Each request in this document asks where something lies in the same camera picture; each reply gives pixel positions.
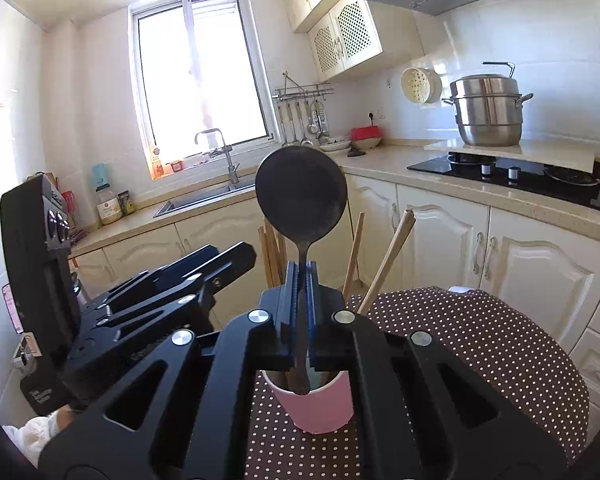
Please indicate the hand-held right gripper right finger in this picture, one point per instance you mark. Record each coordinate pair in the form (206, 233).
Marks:
(314, 310)

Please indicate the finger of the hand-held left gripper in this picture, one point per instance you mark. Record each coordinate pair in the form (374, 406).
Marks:
(230, 265)
(180, 265)

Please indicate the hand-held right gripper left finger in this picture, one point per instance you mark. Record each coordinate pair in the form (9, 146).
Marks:
(291, 305)

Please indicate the bunch of wooden chopsticks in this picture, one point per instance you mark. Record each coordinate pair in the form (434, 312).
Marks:
(390, 260)

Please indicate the black spoon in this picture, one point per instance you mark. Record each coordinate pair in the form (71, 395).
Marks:
(300, 195)

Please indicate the pink cup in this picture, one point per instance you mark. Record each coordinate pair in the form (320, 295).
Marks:
(320, 410)

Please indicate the stainless steel sink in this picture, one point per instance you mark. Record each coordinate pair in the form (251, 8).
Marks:
(200, 200)

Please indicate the wooden cutting board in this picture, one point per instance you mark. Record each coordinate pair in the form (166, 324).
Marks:
(50, 180)

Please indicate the small green jar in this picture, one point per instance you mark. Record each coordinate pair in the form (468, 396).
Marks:
(124, 205)

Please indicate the glass jar with white lid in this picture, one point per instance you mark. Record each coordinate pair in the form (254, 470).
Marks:
(109, 207)

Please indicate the small sill jar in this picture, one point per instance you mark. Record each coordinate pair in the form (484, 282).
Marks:
(176, 166)

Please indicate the metal faucet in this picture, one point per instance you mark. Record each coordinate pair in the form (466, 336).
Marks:
(230, 165)

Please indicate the orange bottle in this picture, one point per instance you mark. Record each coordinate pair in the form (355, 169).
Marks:
(157, 165)

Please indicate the light blue box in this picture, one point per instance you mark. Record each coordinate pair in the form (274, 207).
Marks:
(99, 175)

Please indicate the hanging metal ladle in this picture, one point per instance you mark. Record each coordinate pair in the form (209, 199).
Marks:
(306, 141)
(286, 142)

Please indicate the stacked white dishes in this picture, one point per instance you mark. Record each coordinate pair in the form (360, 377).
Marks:
(335, 146)

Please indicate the hanging metal skimmer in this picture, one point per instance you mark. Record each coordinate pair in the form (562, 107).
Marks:
(323, 135)

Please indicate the hanging metal spoon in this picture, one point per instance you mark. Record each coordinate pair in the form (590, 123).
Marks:
(314, 127)

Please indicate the white dish under red container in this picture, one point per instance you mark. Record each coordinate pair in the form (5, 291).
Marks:
(365, 145)

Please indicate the red container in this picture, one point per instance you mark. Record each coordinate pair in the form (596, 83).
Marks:
(366, 133)

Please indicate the kitchen window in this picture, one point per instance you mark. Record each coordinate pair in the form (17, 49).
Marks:
(200, 80)

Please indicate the black glass gas stove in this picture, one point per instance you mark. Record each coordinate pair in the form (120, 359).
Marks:
(440, 170)

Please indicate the small lattice door cabinet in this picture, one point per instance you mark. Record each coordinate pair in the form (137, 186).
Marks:
(350, 40)

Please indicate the stainless steel steamer pot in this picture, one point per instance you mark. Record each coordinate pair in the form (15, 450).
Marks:
(487, 120)

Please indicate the wall utensil rack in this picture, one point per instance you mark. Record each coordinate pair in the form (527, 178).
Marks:
(302, 92)

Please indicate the white wall socket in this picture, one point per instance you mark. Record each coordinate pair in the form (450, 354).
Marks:
(375, 117)

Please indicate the cream wall colander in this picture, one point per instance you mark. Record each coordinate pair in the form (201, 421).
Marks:
(419, 85)

